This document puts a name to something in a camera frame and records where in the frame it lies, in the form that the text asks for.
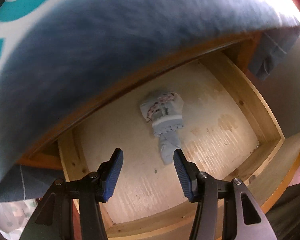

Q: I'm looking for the large wooden drawer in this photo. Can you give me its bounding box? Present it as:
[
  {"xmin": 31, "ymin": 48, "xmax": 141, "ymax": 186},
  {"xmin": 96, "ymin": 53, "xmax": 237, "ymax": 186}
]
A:
[{"xmin": 57, "ymin": 47, "xmax": 300, "ymax": 240}]

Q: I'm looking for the blue checked cloth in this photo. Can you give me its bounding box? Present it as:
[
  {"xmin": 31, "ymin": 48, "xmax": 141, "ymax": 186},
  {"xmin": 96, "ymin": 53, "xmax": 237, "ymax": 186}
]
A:
[{"xmin": 0, "ymin": 0, "xmax": 300, "ymax": 203}]

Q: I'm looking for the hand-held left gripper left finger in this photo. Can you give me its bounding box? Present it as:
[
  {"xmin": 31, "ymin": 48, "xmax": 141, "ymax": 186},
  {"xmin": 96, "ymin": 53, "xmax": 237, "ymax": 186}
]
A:
[{"xmin": 19, "ymin": 148, "xmax": 124, "ymax": 240}]

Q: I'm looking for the white XINCCI shoe bag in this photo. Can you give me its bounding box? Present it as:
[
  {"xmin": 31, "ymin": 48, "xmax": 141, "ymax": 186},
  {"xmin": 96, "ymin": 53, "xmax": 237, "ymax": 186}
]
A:
[{"xmin": 0, "ymin": 0, "xmax": 72, "ymax": 74}]

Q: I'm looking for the white leaf print sheet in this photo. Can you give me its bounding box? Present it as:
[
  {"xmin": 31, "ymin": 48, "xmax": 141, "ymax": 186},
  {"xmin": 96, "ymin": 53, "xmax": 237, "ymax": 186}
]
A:
[{"xmin": 0, "ymin": 197, "xmax": 40, "ymax": 240}]

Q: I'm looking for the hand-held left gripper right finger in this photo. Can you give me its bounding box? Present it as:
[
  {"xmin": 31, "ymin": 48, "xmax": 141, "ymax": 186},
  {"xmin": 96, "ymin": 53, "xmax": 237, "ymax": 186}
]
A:
[{"xmin": 173, "ymin": 149, "xmax": 278, "ymax": 240}]

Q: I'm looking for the light blue floral underwear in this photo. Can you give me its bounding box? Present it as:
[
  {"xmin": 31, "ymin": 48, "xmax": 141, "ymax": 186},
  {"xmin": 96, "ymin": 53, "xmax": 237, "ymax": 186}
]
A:
[{"xmin": 139, "ymin": 93, "xmax": 185, "ymax": 165}]

